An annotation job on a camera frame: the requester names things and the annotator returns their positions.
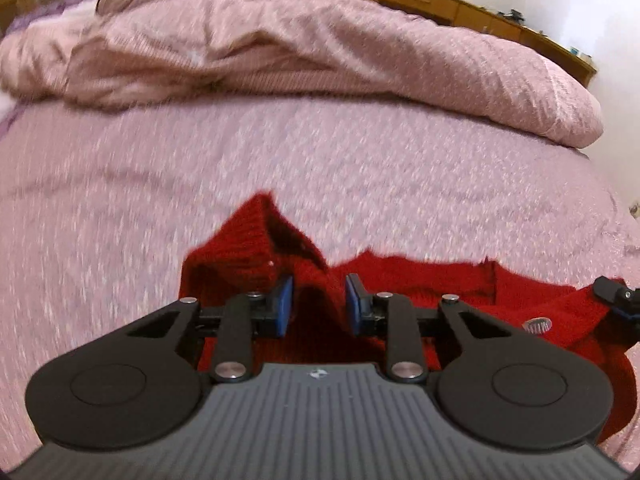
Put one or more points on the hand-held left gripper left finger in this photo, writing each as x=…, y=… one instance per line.
x=282, y=305

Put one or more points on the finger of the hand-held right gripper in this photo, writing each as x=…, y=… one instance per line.
x=607, y=287

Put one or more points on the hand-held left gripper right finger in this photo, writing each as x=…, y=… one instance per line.
x=356, y=305

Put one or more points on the red knit sweater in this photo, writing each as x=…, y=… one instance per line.
x=500, y=290

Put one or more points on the floral bedsheet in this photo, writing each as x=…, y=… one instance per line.
x=150, y=185

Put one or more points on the pink floral duvet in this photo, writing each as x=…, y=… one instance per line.
x=300, y=35

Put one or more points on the wooden headboard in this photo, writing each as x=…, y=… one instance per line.
x=450, y=5

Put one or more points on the purple ruffled cloth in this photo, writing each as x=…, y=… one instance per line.
x=35, y=17

